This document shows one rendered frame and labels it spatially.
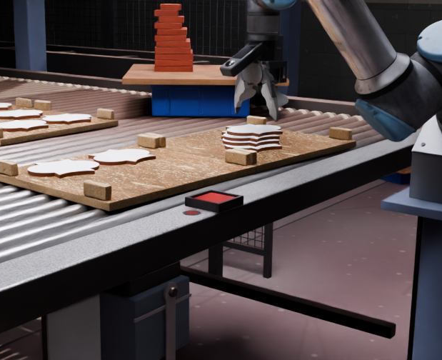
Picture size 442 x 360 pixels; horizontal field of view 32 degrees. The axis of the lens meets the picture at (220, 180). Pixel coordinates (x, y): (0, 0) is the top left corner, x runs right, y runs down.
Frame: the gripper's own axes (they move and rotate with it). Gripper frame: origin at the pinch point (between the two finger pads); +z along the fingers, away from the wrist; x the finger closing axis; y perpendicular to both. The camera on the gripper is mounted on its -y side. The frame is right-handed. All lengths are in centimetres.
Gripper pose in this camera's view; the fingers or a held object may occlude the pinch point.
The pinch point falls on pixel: (253, 118)
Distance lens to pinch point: 187.7
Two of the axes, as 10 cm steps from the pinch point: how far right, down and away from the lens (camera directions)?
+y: 7.9, -1.3, 6.0
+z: -0.2, 9.7, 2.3
